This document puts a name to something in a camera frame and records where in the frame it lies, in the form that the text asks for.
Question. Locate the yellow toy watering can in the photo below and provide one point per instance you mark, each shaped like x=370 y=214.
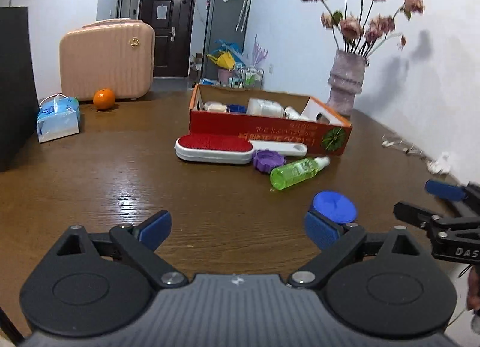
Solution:
x=223 y=59

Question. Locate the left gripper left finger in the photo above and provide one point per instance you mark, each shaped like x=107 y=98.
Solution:
x=91 y=284

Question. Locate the dark brown entrance door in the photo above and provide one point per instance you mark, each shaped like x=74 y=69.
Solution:
x=172 y=21

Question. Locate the blue ridged lid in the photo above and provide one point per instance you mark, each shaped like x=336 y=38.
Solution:
x=238 y=109

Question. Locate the pink textured vase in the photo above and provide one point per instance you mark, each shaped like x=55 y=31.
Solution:
x=346 y=79

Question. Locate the dried pink flower bouquet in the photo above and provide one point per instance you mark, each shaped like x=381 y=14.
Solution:
x=363 y=33

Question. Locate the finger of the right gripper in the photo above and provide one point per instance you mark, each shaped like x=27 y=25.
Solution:
x=462 y=200
x=465 y=217

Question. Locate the small white spray bottle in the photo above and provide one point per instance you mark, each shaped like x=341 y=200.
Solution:
x=291 y=114

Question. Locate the green spray bottle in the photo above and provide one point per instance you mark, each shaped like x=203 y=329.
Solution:
x=296 y=172

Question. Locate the blue round lid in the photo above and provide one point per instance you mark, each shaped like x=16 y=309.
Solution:
x=335 y=207

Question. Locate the purple ridged lid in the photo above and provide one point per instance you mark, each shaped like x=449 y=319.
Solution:
x=265 y=160

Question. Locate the orange fruit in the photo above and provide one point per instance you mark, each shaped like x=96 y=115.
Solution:
x=104 y=99

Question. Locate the grey refrigerator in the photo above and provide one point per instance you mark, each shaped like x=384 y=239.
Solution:
x=221 y=25

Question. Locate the wire storage cart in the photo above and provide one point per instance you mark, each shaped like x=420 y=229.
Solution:
x=249 y=77

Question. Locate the red white lint brush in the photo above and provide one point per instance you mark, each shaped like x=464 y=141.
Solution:
x=207 y=148

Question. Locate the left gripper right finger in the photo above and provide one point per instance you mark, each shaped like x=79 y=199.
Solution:
x=380 y=284

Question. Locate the pink ribbed suitcase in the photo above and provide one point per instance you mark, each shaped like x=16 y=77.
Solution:
x=117 y=54

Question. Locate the beige square case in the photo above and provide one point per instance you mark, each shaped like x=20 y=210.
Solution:
x=215 y=107

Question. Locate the white pill bottle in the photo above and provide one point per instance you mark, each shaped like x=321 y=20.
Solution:
x=265 y=108

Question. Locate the red cardboard box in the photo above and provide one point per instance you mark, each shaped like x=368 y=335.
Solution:
x=326 y=132

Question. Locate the blue tissue pack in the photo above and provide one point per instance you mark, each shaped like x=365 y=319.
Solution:
x=58 y=117

